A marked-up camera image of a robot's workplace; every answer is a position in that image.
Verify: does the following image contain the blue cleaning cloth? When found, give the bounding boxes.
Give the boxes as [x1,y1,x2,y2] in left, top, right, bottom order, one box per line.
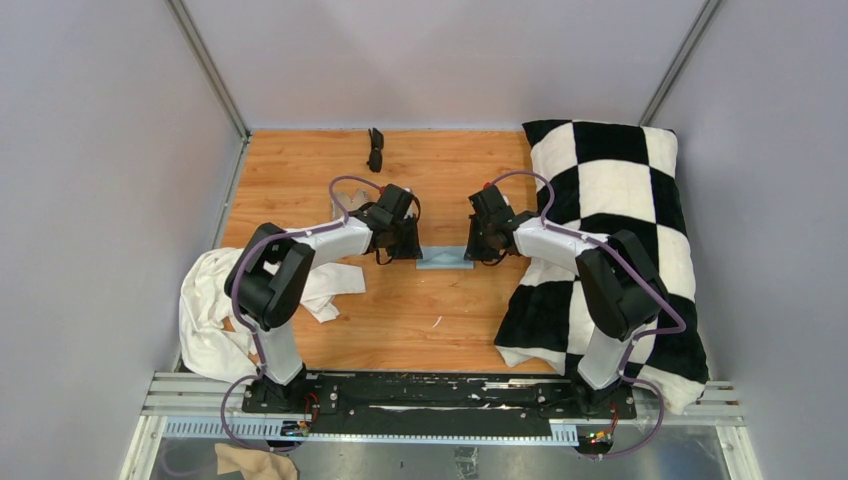
[416,246,474,270]

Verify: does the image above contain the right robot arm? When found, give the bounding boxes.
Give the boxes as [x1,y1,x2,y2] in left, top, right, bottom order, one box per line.
[466,184,674,418]

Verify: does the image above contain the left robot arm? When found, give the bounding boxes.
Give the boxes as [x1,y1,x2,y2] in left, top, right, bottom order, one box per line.
[224,184,423,413]

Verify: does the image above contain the black sunglasses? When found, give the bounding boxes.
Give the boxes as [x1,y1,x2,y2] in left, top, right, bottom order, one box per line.
[367,128,385,173]

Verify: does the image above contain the black white checkered pillow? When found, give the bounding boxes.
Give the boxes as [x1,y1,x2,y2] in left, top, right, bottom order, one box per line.
[494,119,709,414]

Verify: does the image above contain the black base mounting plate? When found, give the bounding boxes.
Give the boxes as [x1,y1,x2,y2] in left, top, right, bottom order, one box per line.
[242,370,637,428]

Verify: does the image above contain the white crumpled cloth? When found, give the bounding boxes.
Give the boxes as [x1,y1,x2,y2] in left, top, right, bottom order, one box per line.
[178,247,366,383]

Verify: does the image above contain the beige cloth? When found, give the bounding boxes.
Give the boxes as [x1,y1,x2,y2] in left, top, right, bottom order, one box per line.
[214,443,300,480]

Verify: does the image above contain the aluminium frame rail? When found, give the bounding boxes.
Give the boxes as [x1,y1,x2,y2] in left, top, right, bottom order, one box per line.
[140,380,745,446]

